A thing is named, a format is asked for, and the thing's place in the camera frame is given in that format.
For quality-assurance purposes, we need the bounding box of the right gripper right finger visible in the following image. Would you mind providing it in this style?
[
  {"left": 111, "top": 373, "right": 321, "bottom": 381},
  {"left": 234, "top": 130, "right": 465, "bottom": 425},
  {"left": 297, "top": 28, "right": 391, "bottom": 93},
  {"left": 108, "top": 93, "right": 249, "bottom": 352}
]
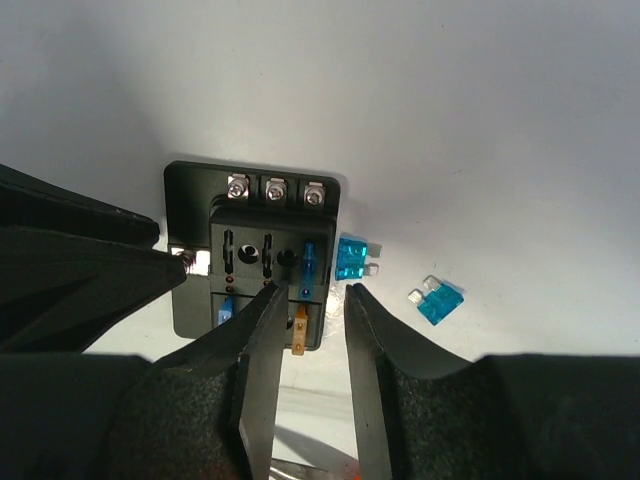
[{"left": 344, "top": 284, "right": 480, "bottom": 479}]

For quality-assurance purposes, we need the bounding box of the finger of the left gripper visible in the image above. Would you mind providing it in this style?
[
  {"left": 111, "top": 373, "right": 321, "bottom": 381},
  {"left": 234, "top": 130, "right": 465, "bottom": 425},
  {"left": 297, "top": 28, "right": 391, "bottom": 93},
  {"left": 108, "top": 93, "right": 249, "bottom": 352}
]
[
  {"left": 1, "top": 227, "right": 186, "bottom": 353},
  {"left": 1, "top": 165, "right": 160, "bottom": 248}
]

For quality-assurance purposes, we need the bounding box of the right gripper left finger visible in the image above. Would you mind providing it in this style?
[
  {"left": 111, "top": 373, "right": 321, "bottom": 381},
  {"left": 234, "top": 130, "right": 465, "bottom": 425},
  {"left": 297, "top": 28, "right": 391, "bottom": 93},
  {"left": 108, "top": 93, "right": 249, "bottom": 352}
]
[{"left": 154, "top": 282, "right": 288, "bottom": 479}]

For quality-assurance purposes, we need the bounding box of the orange blade fuse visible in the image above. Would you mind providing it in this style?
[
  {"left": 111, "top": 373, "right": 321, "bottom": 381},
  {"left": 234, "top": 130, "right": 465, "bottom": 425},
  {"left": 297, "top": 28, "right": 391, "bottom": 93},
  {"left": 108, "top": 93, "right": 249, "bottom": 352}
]
[{"left": 291, "top": 304, "right": 308, "bottom": 356}]

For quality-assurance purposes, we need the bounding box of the blue blade fuse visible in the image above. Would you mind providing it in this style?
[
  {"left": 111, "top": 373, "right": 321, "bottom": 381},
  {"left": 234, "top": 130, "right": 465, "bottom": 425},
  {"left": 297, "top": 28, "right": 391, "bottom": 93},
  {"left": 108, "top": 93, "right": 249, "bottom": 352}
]
[
  {"left": 408, "top": 275, "right": 464, "bottom": 326},
  {"left": 299, "top": 241, "right": 317, "bottom": 301},
  {"left": 334, "top": 236, "right": 382, "bottom": 281}
]

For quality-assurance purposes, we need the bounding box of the black fuse box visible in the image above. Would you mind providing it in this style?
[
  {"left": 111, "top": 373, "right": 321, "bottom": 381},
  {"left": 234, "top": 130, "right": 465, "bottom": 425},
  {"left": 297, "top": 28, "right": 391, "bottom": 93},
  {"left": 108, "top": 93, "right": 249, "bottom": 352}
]
[{"left": 164, "top": 161, "right": 341, "bottom": 351}]

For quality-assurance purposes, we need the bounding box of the blue fuse seated in box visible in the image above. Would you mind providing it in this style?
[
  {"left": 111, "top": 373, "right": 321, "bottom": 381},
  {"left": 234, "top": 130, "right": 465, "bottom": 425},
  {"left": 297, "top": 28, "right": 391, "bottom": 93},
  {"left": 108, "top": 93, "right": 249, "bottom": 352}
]
[{"left": 215, "top": 297, "right": 235, "bottom": 327}]

